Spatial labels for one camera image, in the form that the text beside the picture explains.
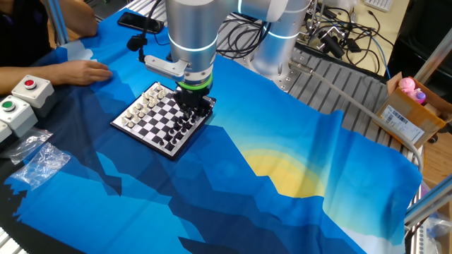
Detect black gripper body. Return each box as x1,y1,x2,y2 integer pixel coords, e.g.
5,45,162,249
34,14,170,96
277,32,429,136
175,87,214,107

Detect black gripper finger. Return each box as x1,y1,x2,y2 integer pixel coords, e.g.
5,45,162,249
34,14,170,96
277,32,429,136
176,102,190,121
194,97,217,119

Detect person right forearm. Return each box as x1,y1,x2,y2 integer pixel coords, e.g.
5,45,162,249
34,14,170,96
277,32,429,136
0,65,56,96

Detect person left forearm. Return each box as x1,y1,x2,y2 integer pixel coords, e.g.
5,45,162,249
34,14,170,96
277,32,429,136
58,0,99,38

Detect black white chessboard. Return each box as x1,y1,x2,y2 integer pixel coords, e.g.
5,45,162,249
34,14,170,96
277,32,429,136
109,80,215,162

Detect person right hand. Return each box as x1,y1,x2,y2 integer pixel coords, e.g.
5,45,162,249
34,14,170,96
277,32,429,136
51,60,113,87

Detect black smartphone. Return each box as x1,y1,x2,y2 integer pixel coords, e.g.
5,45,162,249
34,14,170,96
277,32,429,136
117,11,165,35

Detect blue landscape tablecloth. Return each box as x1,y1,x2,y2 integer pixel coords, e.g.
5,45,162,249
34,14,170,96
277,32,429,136
3,8,423,254

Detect grey flexible conduit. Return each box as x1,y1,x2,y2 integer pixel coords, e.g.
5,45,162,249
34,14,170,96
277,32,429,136
289,61,424,174

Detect clear plastic bag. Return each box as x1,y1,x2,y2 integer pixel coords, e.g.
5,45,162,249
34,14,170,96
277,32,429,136
425,211,452,254
9,127,54,166
9,143,71,191

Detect grey box green button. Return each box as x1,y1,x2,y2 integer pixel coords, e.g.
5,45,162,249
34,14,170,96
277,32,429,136
0,95,39,139

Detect man in black t-shirt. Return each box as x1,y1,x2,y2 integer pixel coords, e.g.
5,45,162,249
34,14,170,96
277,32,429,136
0,0,54,68

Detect white shipping label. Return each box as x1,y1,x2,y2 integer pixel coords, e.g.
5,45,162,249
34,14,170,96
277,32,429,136
380,104,425,145

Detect pink plastic toy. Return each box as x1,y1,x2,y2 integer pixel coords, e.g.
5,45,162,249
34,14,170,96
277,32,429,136
398,76,427,105

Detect white keyboard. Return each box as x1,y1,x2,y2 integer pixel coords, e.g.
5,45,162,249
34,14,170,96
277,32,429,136
363,0,395,13

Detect cardboard box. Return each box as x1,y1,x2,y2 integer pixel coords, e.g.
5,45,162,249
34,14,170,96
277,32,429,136
372,72,452,150

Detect large black box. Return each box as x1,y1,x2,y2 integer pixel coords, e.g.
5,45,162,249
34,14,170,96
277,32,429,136
387,0,452,105

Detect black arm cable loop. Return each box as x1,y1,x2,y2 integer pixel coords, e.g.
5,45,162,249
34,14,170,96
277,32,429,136
215,17,273,60

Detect black camera cable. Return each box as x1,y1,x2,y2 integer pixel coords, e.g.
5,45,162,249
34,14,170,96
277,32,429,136
126,0,170,64

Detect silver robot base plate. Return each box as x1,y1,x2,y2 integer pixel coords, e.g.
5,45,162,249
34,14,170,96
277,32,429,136
273,58,314,93

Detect slanted aluminium frame strut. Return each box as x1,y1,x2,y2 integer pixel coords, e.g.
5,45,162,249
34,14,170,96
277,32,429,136
41,0,70,47

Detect tangled black desk cables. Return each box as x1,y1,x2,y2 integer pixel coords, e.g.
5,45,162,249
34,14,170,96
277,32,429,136
328,6,396,80

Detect blue cable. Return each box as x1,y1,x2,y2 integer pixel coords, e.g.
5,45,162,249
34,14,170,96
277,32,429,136
369,35,393,80

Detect aluminium frame post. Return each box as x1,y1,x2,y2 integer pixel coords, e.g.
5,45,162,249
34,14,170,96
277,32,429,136
412,26,452,85

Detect aluminium frame rail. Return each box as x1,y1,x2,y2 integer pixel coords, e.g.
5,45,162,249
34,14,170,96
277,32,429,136
404,183,452,227

